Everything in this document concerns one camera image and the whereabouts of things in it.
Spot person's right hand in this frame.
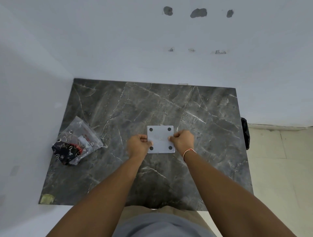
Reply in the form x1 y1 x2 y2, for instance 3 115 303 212
168 130 195 159

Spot person's left hand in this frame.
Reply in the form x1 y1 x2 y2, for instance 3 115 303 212
126 134 149 160

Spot white box base plate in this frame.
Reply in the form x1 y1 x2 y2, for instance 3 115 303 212
147 125 176 154

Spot clear plastic tissue packet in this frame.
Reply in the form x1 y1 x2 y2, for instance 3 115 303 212
52 116 104 166

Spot person's right forearm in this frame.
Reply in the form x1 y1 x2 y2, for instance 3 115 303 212
184 151 298 237

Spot person's left forearm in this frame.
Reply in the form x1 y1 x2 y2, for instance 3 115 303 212
46 156 145 237

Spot black lined trash bin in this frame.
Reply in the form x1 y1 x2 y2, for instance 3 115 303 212
241 117 250 151

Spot grey shirt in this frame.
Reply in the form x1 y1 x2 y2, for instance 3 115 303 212
112 212 217 237

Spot yellowish tape patch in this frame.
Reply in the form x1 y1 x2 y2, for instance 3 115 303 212
40 194 55 204

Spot red and white thread bracelet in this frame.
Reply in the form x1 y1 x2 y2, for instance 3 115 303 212
183 148 197 162

